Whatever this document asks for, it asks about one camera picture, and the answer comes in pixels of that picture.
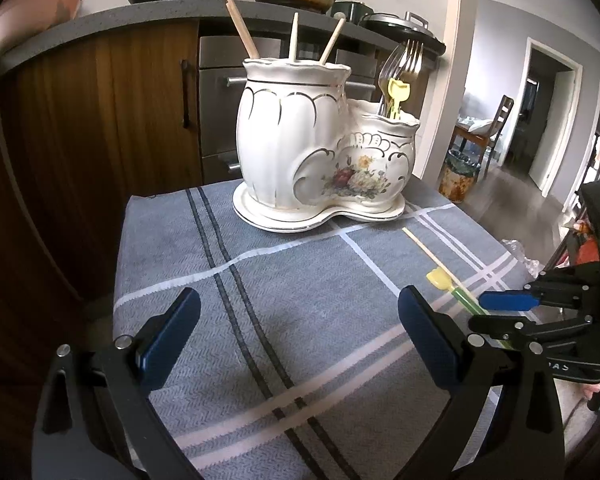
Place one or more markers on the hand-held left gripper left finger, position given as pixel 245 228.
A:
pixel 172 332

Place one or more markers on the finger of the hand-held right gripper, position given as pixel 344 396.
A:
pixel 510 327
pixel 507 301

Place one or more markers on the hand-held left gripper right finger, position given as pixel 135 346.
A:
pixel 427 332

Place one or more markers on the yellow-green plastic utensil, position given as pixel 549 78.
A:
pixel 439 279

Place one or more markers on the light wooden chopstick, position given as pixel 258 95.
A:
pixel 293 35
pixel 425 252
pixel 332 40

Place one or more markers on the white floral ceramic utensil holder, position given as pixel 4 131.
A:
pixel 280 135

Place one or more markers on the yellow plastic utensil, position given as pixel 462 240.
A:
pixel 399 91

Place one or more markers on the metal fork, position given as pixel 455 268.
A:
pixel 392 67
pixel 418 62
pixel 407 60

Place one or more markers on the orange object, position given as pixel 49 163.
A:
pixel 587 247

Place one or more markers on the clear plastic bag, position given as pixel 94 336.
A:
pixel 522 260

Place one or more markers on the grey striped kitchen towel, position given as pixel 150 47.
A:
pixel 280 290

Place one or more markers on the round patterned bin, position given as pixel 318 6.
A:
pixel 457 180

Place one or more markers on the wooden chair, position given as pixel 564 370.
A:
pixel 500 125

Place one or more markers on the stainless steel oven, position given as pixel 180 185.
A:
pixel 217 125

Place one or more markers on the wooden base cabinet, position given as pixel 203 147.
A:
pixel 105 120

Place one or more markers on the black lidded pan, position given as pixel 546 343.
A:
pixel 400 27

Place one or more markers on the grey kitchen countertop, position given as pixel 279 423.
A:
pixel 130 22

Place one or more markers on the dark green container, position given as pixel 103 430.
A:
pixel 352 11

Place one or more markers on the pink bowl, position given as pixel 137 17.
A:
pixel 35 10

